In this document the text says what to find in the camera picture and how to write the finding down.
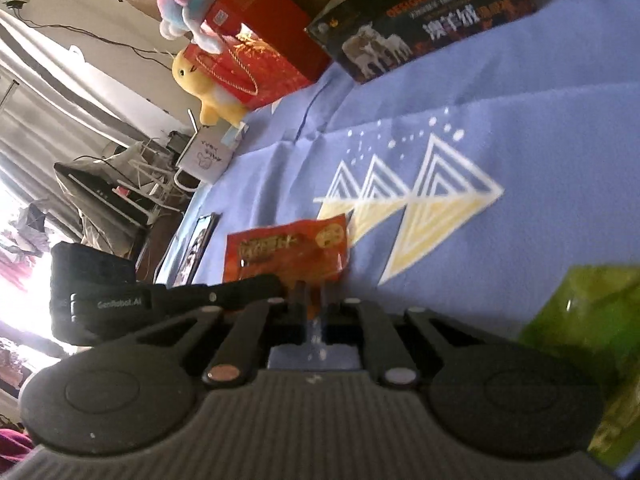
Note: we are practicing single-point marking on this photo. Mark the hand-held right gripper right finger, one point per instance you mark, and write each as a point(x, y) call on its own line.
point(326, 310)

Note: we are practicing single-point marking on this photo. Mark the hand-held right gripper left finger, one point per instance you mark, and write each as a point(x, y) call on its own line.
point(300, 310)

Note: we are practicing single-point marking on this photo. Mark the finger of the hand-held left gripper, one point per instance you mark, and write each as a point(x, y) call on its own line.
point(230, 291)

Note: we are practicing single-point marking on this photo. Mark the red snack packet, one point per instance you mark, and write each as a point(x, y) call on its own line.
point(290, 255)

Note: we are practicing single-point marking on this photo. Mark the green transparent snack packet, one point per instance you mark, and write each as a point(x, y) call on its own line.
point(600, 320)

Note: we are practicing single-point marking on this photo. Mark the black tablet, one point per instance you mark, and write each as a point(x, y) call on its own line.
point(197, 245)

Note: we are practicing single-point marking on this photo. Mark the dark flat device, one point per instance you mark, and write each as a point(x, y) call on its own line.
point(100, 195)

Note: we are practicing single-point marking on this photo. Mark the white paper bag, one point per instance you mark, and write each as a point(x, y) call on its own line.
point(207, 160)

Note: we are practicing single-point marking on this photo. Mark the maroon cloth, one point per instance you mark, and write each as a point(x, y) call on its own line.
point(12, 442)

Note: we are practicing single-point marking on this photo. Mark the yellow plush toy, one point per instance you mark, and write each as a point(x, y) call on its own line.
point(215, 100)

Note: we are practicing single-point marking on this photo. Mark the grey curtain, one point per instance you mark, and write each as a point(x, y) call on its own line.
point(50, 100)

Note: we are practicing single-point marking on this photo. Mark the red gift box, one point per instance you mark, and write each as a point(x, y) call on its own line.
point(280, 60)

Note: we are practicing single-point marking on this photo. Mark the black printed box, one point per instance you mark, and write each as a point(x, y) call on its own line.
point(425, 25)

